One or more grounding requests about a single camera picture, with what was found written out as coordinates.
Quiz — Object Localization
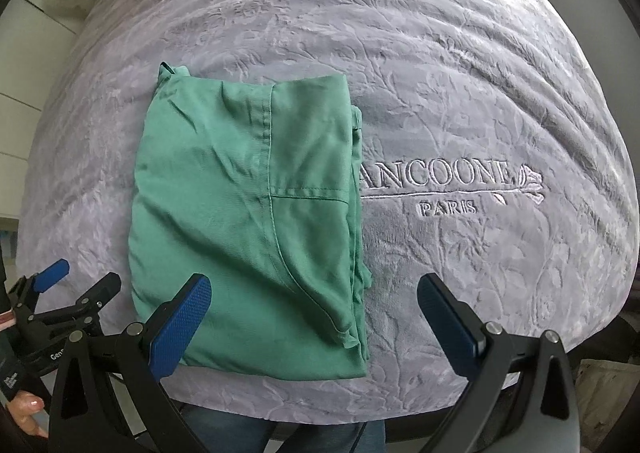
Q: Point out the green garment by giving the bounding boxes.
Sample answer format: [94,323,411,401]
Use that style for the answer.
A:
[128,64,372,381]

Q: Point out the left hand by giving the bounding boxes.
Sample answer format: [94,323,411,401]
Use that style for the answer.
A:
[6,390,49,439]

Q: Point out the beige box beside bed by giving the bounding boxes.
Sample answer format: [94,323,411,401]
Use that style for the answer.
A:
[575,359,639,452]

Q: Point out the blue jeans legs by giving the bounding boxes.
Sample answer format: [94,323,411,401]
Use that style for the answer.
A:
[177,402,388,453]

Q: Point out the grey embossed plush blanket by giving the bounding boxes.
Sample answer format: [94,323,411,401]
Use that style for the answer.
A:
[17,0,639,425]

